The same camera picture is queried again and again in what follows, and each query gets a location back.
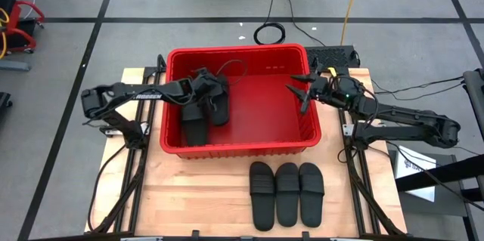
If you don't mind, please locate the yellow hanging power cable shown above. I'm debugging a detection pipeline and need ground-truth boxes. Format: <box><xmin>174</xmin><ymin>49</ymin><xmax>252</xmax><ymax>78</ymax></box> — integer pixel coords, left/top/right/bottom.
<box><xmin>340</xmin><ymin>0</ymin><xmax>365</xmax><ymax>46</ymax></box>

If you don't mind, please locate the black left wrist camera cable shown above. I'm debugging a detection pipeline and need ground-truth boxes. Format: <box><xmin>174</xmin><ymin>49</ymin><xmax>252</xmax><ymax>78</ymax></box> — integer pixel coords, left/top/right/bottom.
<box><xmin>215</xmin><ymin>58</ymin><xmax>249</xmax><ymax>83</ymax></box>

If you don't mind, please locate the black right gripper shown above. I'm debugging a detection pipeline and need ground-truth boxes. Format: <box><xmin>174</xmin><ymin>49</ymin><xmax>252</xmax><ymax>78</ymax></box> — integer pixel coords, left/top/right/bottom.
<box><xmin>284</xmin><ymin>59</ymin><xmax>336</xmax><ymax>116</ymax></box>

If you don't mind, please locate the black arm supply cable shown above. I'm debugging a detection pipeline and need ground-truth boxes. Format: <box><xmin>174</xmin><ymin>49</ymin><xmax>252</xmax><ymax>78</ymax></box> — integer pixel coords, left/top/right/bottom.
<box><xmin>370</xmin><ymin>76</ymin><xmax>466</xmax><ymax>94</ymax></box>
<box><xmin>372</xmin><ymin>81</ymin><xmax>466</xmax><ymax>102</ymax></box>

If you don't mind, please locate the red rolling mechanic seat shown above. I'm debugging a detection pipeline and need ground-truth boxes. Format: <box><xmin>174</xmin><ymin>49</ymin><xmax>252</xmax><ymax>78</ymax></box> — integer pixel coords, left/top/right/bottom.
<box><xmin>0</xmin><ymin>0</ymin><xmax>45</xmax><ymax>56</ymax></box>

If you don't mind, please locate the grey metal bar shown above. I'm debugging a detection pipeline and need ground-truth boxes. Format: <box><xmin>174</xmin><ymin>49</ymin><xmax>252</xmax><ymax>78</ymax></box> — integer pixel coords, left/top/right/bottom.
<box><xmin>0</xmin><ymin>59</ymin><xmax>32</xmax><ymax>72</ymax></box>

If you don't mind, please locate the grey padded bar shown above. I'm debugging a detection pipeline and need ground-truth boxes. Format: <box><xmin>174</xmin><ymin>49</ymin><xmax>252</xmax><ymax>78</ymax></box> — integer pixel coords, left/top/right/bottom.
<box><xmin>461</xmin><ymin>67</ymin><xmax>484</xmax><ymax>140</ymax></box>

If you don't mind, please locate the dark grey side table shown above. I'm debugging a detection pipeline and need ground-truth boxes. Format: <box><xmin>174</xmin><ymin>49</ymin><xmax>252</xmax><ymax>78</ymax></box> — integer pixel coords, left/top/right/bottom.
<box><xmin>387</xmin><ymin>149</ymin><xmax>473</xmax><ymax>219</ymax></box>

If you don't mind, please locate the white printed paper sheet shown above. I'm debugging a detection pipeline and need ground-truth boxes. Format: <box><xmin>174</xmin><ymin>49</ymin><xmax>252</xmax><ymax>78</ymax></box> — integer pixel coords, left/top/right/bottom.
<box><xmin>394</xmin><ymin>144</ymin><xmax>438</xmax><ymax>203</ymax></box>

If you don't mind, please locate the red ribbed plastic bin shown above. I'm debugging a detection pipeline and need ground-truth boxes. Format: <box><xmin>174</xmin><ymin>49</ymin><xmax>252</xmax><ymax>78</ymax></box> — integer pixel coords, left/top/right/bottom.
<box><xmin>159</xmin><ymin>43</ymin><xmax>323</xmax><ymax>159</ymax></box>

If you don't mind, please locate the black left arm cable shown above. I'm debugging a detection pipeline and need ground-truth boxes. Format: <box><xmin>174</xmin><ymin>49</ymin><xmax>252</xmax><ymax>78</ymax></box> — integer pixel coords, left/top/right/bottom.
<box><xmin>86</xmin><ymin>142</ymin><xmax>129</xmax><ymax>233</ymax></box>

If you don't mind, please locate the black metal beam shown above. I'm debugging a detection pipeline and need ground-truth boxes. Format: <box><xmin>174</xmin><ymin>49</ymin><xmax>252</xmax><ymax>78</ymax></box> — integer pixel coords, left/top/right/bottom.
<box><xmin>395</xmin><ymin>156</ymin><xmax>484</xmax><ymax>193</ymax></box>

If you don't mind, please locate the black rubber slide sandal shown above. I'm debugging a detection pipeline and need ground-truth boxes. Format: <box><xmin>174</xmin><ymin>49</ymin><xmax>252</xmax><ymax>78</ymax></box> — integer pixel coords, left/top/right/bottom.
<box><xmin>298</xmin><ymin>162</ymin><xmax>326</xmax><ymax>229</ymax></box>
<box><xmin>249</xmin><ymin>160</ymin><xmax>276</xmax><ymax>232</ymax></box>
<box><xmin>275</xmin><ymin>162</ymin><xmax>301</xmax><ymax>228</ymax></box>
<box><xmin>206</xmin><ymin>76</ymin><xmax>231</xmax><ymax>127</ymax></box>
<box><xmin>180</xmin><ymin>100</ymin><xmax>209</xmax><ymax>147</ymax></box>

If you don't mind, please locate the coiled black cable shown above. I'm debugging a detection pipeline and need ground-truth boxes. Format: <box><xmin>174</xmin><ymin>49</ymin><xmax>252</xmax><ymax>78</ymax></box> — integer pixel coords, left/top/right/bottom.
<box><xmin>252</xmin><ymin>21</ymin><xmax>287</xmax><ymax>45</ymax></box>

